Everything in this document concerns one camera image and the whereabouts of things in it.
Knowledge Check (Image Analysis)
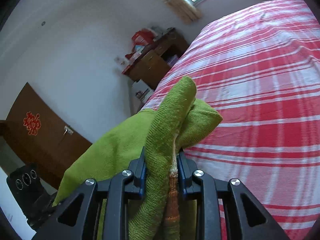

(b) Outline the red gift bag on desk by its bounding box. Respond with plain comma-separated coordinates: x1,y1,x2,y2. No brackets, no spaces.
131,28,155,46

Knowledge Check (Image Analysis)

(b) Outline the brown wooden desk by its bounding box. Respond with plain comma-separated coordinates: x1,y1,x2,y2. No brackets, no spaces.
122,28,189,90

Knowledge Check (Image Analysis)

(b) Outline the white paper bag black print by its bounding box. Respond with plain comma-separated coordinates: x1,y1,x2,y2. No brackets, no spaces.
131,80,154,114

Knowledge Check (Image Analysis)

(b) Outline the brown wooden door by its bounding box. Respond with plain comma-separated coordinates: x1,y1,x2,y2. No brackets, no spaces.
1,83,91,189

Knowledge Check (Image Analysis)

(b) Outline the red plaid bed sheet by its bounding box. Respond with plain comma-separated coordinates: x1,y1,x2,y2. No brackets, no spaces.
145,0,319,239

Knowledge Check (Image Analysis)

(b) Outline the left beige curtain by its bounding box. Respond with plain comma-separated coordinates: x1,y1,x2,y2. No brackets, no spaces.
163,0,202,24

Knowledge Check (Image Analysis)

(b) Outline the red double happiness sticker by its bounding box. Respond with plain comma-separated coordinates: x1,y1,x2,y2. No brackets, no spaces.
23,112,41,136

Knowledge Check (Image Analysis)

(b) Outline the black bag with circles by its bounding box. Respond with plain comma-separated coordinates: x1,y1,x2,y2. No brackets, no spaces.
7,164,56,231

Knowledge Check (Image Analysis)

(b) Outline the green striped knit sweater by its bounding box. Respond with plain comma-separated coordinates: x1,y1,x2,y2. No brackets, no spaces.
54,76,222,239

